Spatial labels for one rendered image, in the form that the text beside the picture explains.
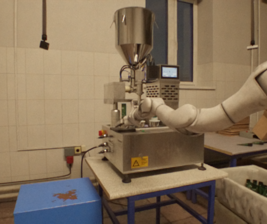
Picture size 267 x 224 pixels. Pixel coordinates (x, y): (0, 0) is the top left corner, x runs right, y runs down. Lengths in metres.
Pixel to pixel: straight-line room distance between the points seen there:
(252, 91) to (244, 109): 0.05
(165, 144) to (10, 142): 1.98
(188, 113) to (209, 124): 0.08
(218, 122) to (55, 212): 1.07
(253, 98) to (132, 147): 0.79
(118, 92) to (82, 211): 0.78
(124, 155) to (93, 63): 1.82
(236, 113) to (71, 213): 1.11
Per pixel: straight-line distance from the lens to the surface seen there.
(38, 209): 1.42
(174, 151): 1.41
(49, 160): 2.89
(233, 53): 4.18
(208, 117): 0.71
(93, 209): 1.46
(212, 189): 1.48
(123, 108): 1.37
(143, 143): 1.29
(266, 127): 2.77
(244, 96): 0.68
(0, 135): 2.87
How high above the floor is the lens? 1.23
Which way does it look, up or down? 4 degrees down
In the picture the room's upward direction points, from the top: straight up
